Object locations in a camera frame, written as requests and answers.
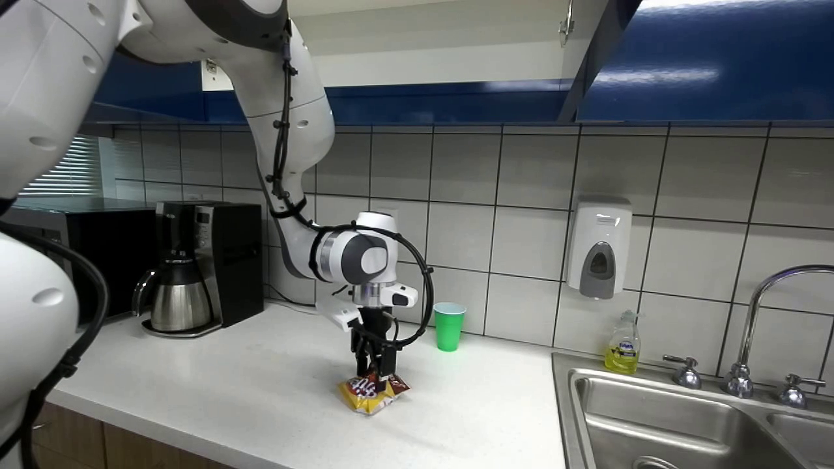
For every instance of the stainless steel double sink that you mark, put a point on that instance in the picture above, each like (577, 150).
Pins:
(651, 424)

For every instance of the steel coffee maker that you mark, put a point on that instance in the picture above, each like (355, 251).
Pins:
(225, 243)

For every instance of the chrome kitchen faucet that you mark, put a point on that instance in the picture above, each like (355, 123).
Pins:
(770, 334)

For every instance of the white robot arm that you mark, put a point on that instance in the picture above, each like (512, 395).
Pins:
(54, 56)

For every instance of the white wall soap dispenser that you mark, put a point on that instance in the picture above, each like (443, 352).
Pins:
(600, 249)

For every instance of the blue upper cabinet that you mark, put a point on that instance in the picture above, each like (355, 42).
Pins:
(495, 60)

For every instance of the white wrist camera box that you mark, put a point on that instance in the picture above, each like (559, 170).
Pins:
(370, 300)

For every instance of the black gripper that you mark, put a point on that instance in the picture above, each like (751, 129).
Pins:
(374, 351)

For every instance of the green plastic cup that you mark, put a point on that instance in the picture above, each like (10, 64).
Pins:
(449, 323)

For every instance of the open blue cabinet door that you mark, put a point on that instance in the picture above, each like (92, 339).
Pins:
(586, 33)

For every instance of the steel coffee carafe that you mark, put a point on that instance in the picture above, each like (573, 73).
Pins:
(173, 297)

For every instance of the yellow dish soap bottle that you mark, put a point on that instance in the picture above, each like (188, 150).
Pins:
(621, 352)

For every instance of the yellow red snack packet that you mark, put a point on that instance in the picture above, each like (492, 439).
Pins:
(368, 395)

